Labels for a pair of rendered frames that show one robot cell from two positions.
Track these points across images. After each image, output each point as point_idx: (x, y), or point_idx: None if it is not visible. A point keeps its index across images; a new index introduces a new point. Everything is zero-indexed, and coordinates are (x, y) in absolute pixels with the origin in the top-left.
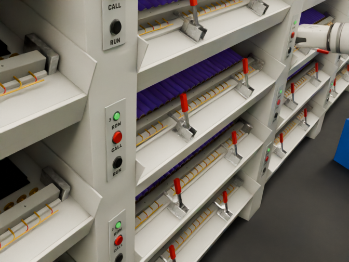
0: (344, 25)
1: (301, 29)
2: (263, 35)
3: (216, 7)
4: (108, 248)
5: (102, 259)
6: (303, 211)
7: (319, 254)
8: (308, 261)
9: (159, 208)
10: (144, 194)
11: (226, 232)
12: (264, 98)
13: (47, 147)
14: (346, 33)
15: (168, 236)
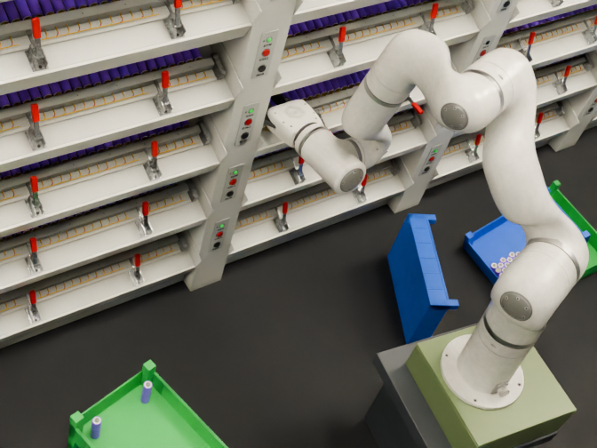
0: (314, 133)
1: (277, 112)
2: None
3: (105, 97)
4: None
5: None
6: (269, 308)
7: (235, 364)
8: (217, 364)
9: (16, 256)
10: (5, 237)
11: (153, 294)
12: (210, 173)
13: None
14: (307, 146)
15: (8, 285)
